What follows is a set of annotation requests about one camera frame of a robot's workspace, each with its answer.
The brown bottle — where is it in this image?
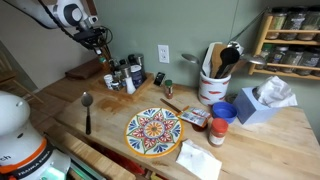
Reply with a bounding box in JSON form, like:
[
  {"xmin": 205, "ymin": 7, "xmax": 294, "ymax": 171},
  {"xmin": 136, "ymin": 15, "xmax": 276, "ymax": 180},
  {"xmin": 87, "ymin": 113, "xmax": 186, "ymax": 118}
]
[{"xmin": 98, "ymin": 55, "xmax": 112, "ymax": 73}]

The small spice bottle green cap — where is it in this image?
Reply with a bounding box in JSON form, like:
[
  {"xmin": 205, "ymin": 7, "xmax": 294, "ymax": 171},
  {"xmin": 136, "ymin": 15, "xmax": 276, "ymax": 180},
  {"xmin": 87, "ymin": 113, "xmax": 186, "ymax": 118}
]
[{"xmin": 164, "ymin": 79, "xmax": 175, "ymax": 100}]

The metal slotted spoon black handle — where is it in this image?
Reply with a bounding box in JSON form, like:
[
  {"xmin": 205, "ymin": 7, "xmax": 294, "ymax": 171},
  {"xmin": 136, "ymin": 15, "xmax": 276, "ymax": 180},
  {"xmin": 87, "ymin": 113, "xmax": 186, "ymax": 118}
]
[{"xmin": 80, "ymin": 91, "xmax": 94, "ymax": 136}]

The small black device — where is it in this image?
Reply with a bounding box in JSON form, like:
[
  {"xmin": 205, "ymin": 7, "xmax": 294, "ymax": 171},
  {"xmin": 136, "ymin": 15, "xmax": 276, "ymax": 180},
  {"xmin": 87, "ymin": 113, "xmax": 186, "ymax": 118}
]
[{"xmin": 153, "ymin": 71, "xmax": 166, "ymax": 87}]

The white spatula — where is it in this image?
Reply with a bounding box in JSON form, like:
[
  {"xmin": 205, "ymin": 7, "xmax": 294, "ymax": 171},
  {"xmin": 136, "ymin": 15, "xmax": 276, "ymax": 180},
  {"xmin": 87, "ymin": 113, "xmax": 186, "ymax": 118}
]
[{"xmin": 201, "ymin": 41, "xmax": 223, "ymax": 78}]

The small white shaker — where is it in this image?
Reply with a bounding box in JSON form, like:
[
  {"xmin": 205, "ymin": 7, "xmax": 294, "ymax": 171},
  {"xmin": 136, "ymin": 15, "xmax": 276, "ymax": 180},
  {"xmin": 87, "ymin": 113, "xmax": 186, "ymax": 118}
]
[{"xmin": 103, "ymin": 73, "xmax": 114, "ymax": 90}]

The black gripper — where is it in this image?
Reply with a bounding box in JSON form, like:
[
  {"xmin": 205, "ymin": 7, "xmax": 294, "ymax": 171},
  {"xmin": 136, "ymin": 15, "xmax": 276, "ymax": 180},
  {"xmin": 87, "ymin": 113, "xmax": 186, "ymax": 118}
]
[{"xmin": 79, "ymin": 32, "xmax": 108, "ymax": 56}]

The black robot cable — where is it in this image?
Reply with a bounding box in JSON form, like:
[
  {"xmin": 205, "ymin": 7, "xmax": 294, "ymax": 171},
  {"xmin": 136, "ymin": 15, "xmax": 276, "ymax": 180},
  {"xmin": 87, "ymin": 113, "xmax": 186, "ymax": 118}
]
[{"xmin": 36, "ymin": 0, "xmax": 114, "ymax": 48}]

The black plastic spoon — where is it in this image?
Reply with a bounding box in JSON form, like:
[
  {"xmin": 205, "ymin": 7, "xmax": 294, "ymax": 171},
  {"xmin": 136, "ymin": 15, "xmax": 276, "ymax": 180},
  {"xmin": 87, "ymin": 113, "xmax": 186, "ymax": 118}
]
[{"xmin": 214, "ymin": 47, "xmax": 241, "ymax": 79}]

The light wooden table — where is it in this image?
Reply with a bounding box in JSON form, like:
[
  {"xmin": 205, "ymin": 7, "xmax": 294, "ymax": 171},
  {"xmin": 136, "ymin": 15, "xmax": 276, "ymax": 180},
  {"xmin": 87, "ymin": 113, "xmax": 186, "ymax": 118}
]
[{"xmin": 54, "ymin": 71, "xmax": 320, "ymax": 180}]

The metal ladle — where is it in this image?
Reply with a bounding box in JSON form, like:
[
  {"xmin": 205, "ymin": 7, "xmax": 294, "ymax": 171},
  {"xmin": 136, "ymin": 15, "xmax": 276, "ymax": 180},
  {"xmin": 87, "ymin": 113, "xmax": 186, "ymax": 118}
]
[{"xmin": 180, "ymin": 53, "xmax": 208, "ymax": 77}]

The small glass jar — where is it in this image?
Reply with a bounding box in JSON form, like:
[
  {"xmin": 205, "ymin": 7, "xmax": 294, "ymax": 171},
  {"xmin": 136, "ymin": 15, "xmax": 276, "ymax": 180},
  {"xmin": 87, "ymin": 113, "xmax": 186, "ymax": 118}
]
[{"xmin": 111, "ymin": 80, "xmax": 122, "ymax": 92}]

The white wall outlet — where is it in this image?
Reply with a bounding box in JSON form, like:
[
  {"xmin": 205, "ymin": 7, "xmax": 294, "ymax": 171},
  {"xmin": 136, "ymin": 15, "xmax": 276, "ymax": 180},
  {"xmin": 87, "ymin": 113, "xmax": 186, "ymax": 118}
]
[{"xmin": 157, "ymin": 44, "xmax": 170, "ymax": 64}]

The wooden stick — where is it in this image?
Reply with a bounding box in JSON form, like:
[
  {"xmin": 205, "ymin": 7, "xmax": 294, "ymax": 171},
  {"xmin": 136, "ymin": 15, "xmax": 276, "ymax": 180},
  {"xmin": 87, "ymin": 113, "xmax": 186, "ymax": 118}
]
[{"xmin": 159, "ymin": 97, "xmax": 190, "ymax": 116}]

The dark brown cutting board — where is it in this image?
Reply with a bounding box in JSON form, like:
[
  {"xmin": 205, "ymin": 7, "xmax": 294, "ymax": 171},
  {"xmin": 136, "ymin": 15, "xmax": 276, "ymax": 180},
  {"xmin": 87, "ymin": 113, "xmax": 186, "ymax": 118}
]
[{"xmin": 64, "ymin": 58, "xmax": 104, "ymax": 81}]

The colourful patterned ceramic plate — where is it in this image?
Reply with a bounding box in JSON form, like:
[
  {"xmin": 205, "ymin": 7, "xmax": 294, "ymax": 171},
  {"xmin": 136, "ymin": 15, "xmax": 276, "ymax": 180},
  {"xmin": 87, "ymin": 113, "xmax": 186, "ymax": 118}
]
[{"xmin": 124, "ymin": 107, "xmax": 185, "ymax": 158}]

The metal serving spoon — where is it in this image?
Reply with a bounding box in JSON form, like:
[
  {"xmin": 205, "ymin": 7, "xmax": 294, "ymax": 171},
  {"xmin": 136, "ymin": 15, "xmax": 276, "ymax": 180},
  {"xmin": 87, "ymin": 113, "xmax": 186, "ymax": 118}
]
[{"xmin": 233, "ymin": 53, "xmax": 268, "ymax": 76}]

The long metal handled utensil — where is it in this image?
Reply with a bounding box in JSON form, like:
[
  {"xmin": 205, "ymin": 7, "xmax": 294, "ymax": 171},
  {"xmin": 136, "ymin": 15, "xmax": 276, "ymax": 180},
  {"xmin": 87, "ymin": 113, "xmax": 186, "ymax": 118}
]
[{"xmin": 226, "ymin": 9, "xmax": 269, "ymax": 56}]

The white tissue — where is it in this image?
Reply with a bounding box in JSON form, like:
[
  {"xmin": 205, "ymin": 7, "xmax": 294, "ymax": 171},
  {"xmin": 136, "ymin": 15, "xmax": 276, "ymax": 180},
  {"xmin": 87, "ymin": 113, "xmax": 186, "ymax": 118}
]
[{"xmin": 254, "ymin": 75, "xmax": 299, "ymax": 109}]

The white paper napkin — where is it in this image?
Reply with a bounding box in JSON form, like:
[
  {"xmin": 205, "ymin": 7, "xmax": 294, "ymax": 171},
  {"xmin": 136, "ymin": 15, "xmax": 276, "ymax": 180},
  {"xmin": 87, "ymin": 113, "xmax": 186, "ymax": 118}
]
[{"xmin": 175, "ymin": 138, "xmax": 223, "ymax": 180}]

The red lid spice jar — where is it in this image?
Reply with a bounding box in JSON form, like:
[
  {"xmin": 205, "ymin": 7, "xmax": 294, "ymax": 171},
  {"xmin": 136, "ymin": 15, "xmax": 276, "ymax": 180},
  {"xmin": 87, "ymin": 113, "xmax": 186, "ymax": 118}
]
[{"xmin": 208, "ymin": 117, "xmax": 230, "ymax": 148}]

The wooden robot platform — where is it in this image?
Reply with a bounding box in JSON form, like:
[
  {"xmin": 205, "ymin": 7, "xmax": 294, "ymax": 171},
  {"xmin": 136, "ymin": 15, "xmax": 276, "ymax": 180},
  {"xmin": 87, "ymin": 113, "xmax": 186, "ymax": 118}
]
[{"xmin": 43, "ymin": 129, "xmax": 136, "ymax": 180}]

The dark blue can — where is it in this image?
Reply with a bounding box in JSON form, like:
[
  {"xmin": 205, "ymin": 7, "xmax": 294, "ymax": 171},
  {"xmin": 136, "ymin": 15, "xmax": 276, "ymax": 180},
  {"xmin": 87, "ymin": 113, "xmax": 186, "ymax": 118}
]
[{"xmin": 129, "ymin": 64, "xmax": 144, "ymax": 89}]

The brown round coaster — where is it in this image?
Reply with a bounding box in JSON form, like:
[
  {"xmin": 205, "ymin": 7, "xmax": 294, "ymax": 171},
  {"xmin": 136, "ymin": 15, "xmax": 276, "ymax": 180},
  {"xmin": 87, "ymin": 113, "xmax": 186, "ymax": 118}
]
[{"xmin": 191, "ymin": 121, "xmax": 209, "ymax": 133}]

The black pepper grinder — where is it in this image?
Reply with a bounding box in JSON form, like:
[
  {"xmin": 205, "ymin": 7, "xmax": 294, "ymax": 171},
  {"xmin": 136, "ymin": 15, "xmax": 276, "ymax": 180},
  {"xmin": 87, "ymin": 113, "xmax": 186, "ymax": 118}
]
[{"xmin": 127, "ymin": 53, "xmax": 138, "ymax": 68}]

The silver red sauce packet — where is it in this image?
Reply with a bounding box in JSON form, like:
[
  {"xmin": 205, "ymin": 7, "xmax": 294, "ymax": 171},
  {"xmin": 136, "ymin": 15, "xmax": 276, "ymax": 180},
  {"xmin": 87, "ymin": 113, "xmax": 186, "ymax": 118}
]
[{"xmin": 178, "ymin": 106, "xmax": 212, "ymax": 128}]

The clear glass grinder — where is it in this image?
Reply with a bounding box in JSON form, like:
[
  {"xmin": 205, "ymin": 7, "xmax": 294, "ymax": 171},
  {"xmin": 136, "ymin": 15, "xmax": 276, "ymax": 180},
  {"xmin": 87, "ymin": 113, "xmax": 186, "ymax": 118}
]
[{"xmin": 109, "ymin": 58, "xmax": 118, "ymax": 73}]

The white utensil crock red pattern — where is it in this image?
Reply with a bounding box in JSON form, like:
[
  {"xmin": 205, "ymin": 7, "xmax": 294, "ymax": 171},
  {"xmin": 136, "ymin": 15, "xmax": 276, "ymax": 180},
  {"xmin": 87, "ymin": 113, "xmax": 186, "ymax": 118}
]
[{"xmin": 198, "ymin": 70, "xmax": 232, "ymax": 107}]

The wooden spice rack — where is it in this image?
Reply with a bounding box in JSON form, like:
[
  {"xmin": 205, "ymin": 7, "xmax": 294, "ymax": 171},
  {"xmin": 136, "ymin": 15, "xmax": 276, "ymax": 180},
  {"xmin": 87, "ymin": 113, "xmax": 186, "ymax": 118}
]
[{"xmin": 248, "ymin": 6, "xmax": 320, "ymax": 81}]

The wooden tray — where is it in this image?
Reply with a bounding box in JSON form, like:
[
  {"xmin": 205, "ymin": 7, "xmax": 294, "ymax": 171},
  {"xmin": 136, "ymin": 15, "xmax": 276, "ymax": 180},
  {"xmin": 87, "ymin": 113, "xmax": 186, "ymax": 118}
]
[{"xmin": 89, "ymin": 71, "xmax": 155, "ymax": 102}]

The glass spice jar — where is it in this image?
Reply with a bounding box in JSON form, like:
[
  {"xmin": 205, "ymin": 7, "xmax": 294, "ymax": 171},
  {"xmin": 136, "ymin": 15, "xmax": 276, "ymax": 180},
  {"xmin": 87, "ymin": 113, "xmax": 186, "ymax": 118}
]
[
  {"xmin": 268, "ymin": 45, "xmax": 289, "ymax": 65},
  {"xmin": 297, "ymin": 46, "xmax": 320, "ymax": 77},
  {"xmin": 281, "ymin": 46, "xmax": 303, "ymax": 74},
  {"xmin": 259, "ymin": 44, "xmax": 274, "ymax": 64},
  {"xmin": 298, "ymin": 6, "xmax": 320, "ymax": 42},
  {"xmin": 266, "ymin": 8, "xmax": 288, "ymax": 31},
  {"xmin": 280, "ymin": 7, "xmax": 306, "ymax": 41}
]

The tall silver grinder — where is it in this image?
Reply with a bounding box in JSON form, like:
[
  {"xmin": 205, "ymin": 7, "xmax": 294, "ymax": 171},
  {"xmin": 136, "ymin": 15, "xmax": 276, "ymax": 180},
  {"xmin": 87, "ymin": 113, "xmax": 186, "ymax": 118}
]
[{"xmin": 134, "ymin": 53, "xmax": 147, "ymax": 81}]

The silver and white grinder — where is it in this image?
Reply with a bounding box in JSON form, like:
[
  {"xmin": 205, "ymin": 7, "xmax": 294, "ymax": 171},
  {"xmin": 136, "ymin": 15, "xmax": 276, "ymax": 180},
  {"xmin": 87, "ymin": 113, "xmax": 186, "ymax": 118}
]
[{"xmin": 119, "ymin": 66, "xmax": 137, "ymax": 95}]

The blue tissue box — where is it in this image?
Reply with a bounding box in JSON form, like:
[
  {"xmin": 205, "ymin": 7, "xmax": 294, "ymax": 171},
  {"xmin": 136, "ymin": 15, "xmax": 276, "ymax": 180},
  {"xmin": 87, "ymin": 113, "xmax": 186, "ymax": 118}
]
[{"xmin": 232, "ymin": 86, "xmax": 284, "ymax": 126}]

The wooden spatula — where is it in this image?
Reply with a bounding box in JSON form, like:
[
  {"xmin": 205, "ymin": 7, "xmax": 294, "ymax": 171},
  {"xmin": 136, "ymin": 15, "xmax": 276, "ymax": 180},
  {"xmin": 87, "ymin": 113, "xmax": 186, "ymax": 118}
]
[{"xmin": 209, "ymin": 43, "xmax": 228, "ymax": 79}]

